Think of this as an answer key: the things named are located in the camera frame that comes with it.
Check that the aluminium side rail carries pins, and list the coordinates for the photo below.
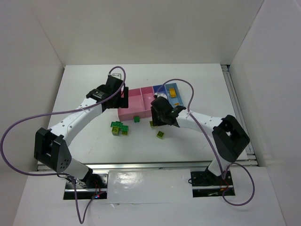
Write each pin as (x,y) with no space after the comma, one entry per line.
(251,157)

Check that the long green lego brick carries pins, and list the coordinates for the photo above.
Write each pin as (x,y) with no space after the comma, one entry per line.
(116,124)

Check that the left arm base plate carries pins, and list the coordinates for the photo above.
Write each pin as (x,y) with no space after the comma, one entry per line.
(97,187)

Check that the light blue bin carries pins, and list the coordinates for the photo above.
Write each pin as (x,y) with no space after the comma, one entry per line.
(178,99)

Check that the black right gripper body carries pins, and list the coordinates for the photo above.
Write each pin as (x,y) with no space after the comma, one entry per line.
(155,116)

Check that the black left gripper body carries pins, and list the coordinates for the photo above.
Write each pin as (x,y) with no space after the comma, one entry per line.
(123,97)

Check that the large pink bin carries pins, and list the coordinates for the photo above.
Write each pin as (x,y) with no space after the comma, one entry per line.
(135,106)

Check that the lime square lego brick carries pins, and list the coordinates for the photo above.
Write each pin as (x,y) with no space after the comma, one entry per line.
(160,134)

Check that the yellow lego plate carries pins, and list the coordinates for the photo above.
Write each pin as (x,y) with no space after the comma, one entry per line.
(172,93)

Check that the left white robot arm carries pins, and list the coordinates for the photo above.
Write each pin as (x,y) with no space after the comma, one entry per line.
(52,145)

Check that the small dark green lego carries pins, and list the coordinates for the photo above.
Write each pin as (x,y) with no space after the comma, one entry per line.
(136,119)

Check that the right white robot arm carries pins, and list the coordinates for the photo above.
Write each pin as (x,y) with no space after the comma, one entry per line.
(226,136)

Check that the aluminium front rail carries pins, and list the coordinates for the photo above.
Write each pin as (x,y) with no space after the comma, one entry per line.
(149,165)

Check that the narrow pink bin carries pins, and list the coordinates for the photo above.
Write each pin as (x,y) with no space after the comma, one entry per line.
(148,97)

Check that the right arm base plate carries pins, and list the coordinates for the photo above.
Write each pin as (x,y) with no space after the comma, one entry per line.
(207,185)

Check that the green square lego brick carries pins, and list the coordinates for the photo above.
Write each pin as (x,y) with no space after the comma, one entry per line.
(124,128)

